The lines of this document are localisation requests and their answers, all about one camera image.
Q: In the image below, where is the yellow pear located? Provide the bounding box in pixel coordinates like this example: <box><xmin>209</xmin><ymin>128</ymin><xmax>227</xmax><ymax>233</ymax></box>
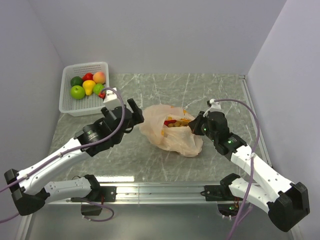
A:
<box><xmin>82</xmin><ymin>80</ymin><xmax>96</xmax><ymax>96</ymax></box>

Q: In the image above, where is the red fruit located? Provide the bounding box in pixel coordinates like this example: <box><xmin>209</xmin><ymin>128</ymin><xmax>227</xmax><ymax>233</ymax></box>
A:
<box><xmin>82</xmin><ymin>72</ymin><xmax>94</xmax><ymax>81</ymax></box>

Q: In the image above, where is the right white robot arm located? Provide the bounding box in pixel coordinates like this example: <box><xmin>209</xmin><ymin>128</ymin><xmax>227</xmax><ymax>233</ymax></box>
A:
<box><xmin>188</xmin><ymin>111</ymin><xmax>310</xmax><ymax>232</ymax></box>

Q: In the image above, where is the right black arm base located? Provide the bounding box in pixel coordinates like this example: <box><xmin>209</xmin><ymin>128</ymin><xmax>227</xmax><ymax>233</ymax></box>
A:
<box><xmin>200</xmin><ymin>185</ymin><xmax>240</xmax><ymax>219</ymax></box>

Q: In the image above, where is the light green round fruit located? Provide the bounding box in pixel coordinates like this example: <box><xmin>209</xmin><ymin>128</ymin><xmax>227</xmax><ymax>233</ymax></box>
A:
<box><xmin>93</xmin><ymin>83</ymin><xmax>105</xmax><ymax>96</ymax></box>

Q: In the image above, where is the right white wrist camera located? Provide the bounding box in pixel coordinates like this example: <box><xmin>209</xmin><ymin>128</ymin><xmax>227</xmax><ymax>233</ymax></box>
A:
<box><xmin>203</xmin><ymin>98</ymin><xmax>222</xmax><ymax>117</ymax></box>

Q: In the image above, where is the dark green fruit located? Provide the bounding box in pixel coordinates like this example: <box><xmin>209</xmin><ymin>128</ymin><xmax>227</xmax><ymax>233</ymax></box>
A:
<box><xmin>70</xmin><ymin>76</ymin><xmax>83</xmax><ymax>87</ymax></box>

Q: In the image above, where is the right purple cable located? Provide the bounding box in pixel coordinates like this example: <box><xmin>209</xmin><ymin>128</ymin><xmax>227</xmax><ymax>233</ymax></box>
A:
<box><xmin>213</xmin><ymin>98</ymin><xmax>261</xmax><ymax>240</ymax></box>

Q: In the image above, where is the aluminium mounting rail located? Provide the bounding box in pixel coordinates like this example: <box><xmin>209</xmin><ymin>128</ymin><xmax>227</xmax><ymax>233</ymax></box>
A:
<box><xmin>14</xmin><ymin>182</ymin><xmax>292</xmax><ymax>240</ymax></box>

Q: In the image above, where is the white perforated plastic basket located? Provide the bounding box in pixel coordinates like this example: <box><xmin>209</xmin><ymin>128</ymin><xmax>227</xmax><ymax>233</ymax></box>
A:
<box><xmin>58</xmin><ymin>61</ymin><xmax>109</xmax><ymax>117</ymax></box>

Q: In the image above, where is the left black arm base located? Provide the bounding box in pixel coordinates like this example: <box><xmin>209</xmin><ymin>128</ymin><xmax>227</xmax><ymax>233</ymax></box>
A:
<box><xmin>71</xmin><ymin>186</ymin><xmax>117</xmax><ymax>217</ymax></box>

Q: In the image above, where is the green apple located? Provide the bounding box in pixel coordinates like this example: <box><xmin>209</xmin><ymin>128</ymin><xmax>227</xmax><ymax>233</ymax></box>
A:
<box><xmin>70</xmin><ymin>85</ymin><xmax>86</xmax><ymax>100</ymax></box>

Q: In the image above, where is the purple cable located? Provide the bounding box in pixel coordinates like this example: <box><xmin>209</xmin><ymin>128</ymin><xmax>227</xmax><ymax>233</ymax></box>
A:
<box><xmin>213</xmin><ymin>98</ymin><xmax>261</xmax><ymax>240</ymax></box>
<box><xmin>0</xmin><ymin>86</ymin><xmax>126</xmax><ymax>224</ymax></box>

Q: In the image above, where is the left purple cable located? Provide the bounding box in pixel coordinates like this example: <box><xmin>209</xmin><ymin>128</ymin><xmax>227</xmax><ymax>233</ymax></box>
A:
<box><xmin>0</xmin><ymin>86</ymin><xmax>126</xmax><ymax>224</ymax></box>

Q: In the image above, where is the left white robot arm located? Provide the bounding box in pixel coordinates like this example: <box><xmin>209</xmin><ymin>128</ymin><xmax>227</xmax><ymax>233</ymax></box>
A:
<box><xmin>4</xmin><ymin>98</ymin><xmax>144</xmax><ymax>216</ymax></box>

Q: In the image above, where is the translucent orange plastic bag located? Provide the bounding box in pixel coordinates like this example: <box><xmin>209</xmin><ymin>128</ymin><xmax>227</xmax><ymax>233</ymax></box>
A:
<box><xmin>139</xmin><ymin>104</ymin><xmax>203</xmax><ymax>157</ymax></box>

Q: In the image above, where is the peach fruit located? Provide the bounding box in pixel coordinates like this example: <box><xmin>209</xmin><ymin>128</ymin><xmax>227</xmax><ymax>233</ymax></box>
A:
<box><xmin>92</xmin><ymin>71</ymin><xmax>106</xmax><ymax>84</ymax></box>

